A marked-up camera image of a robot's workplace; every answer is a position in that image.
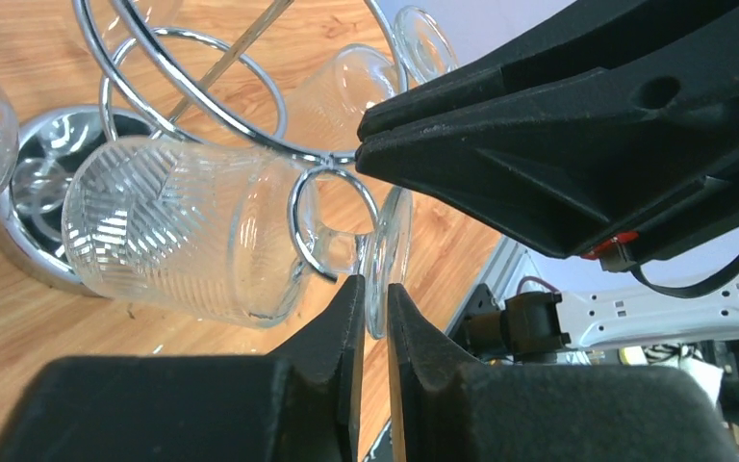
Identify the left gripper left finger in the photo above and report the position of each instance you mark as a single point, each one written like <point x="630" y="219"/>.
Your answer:
<point x="299" y="402"/>

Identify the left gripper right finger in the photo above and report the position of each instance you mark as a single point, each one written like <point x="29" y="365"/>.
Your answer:
<point x="449" y="406"/>

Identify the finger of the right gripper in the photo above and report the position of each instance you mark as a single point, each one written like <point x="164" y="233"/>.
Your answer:
<point x="566" y="167"/>
<point x="583" y="37"/>

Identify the chrome wine glass rack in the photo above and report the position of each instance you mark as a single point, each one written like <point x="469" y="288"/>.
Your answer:
<point x="75" y="131"/>

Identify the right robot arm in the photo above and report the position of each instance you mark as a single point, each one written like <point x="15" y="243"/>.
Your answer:
<point x="691" y="297"/>

